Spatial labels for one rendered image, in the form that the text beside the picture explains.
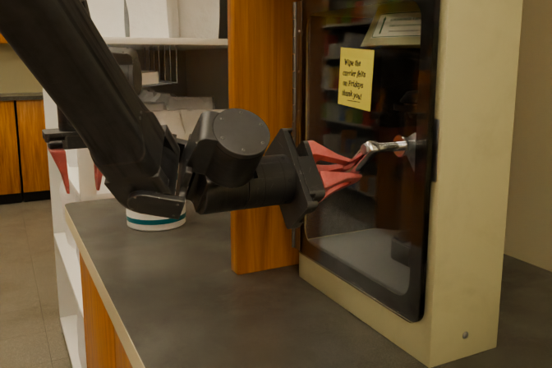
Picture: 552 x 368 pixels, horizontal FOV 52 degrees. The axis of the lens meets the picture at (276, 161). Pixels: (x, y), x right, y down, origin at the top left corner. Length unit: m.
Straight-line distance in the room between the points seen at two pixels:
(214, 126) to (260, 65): 0.40
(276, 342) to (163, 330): 0.16
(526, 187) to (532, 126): 0.11
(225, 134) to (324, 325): 0.37
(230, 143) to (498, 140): 0.33
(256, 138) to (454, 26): 0.25
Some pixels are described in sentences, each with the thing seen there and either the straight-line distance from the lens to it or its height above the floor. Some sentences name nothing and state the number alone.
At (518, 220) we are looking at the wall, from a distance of 1.15.
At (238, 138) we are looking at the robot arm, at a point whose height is 1.23.
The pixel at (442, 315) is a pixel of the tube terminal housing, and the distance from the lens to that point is 0.71.
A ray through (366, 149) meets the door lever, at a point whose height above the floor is 1.20.
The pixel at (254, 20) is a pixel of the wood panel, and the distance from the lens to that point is 0.92.
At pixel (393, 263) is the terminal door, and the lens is 0.71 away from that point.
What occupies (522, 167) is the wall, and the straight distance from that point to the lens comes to 1.13.
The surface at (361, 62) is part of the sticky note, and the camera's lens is 0.73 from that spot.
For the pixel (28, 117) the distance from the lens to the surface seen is 5.50.
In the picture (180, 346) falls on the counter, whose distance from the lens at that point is 0.76.
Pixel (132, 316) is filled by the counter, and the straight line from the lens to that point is 0.85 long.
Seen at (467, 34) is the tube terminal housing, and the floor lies 1.33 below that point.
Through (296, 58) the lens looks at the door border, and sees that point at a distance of 0.88.
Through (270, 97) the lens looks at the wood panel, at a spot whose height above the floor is 1.24.
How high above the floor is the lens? 1.30
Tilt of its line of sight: 10 degrees down
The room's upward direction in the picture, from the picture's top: straight up
